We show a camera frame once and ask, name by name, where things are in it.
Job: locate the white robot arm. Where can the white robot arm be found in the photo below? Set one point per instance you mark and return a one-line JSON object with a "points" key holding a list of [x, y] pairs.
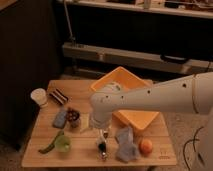
{"points": [[190, 94]]}

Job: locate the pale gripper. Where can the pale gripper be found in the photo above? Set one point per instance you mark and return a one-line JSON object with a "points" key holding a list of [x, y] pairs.
{"points": [[85, 126]]}

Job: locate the striped brown box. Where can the striped brown box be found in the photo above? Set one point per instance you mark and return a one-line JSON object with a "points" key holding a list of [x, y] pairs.
{"points": [[59, 97]]}

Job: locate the yellow plastic bin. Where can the yellow plastic bin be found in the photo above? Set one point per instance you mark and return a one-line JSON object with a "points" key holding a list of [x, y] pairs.
{"points": [[118, 94]]}

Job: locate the black handled brush tool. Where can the black handled brush tool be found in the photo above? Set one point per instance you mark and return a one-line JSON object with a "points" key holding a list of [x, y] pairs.
{"points": [[101, 144]]}

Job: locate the blue-grey towel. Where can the blue-grey towel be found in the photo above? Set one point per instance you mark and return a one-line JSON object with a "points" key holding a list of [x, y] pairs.
{"points": [[127, 150]]}

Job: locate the white paper cup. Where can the white paper cup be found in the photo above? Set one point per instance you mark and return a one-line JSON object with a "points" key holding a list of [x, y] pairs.
{"points": [[39, 96]]}

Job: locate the grey long case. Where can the grey long case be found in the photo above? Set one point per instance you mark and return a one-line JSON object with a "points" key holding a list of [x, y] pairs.
{"points": [[133, 59]]}

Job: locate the green plastic cup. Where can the green plastic cup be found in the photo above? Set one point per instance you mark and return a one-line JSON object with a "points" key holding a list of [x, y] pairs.
{"points": [[62, 144]]}

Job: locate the orange fruit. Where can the orange fruit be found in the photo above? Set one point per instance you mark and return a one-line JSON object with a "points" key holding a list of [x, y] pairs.
{"points": [[145, 146]]}

